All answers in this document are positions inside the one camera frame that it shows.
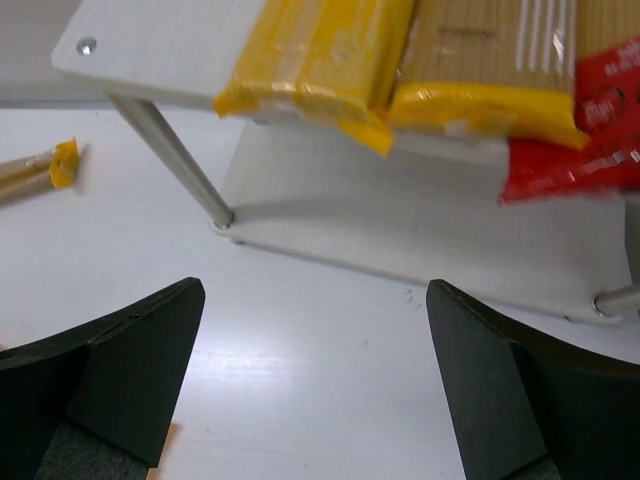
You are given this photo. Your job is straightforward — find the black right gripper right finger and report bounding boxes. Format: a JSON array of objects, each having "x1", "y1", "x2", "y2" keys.
[{"x1": 426, "y1": 280, "x2": 639, "y2": 479}]

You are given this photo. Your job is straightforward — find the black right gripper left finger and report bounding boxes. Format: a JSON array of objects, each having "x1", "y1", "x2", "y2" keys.
[{"x1": 1, "y1": 278, "x2": 205, "y2": 479}]

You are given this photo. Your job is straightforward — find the yellow pasta bag with barcode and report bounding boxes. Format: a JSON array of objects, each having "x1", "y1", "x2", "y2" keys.
[{"x1": 213, "y1": 0, "x2": 415, "y2": 157}]

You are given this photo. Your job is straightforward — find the white two-tier shelf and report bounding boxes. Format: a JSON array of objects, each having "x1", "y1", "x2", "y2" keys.
[{"x1": 51, "y1": 1, "x2": 639, "y2": 325}]

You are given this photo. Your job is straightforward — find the yellow pasta bag far left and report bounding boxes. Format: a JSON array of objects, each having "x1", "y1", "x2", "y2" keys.
[{"x1": 1, "y1": 138, "x2": 81, "y2": 206}]

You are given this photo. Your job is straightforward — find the yellow pasta bag on shelf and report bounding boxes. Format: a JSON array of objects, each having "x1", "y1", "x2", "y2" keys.
[{"x1": 387, "y1": 0, "x2": 591, "y2": 151}]

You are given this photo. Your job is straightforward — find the red pasta bag left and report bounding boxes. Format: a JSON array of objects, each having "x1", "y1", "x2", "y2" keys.
[{"x1": 499, "y1": 37, "x2": 639, "y2": 204}]

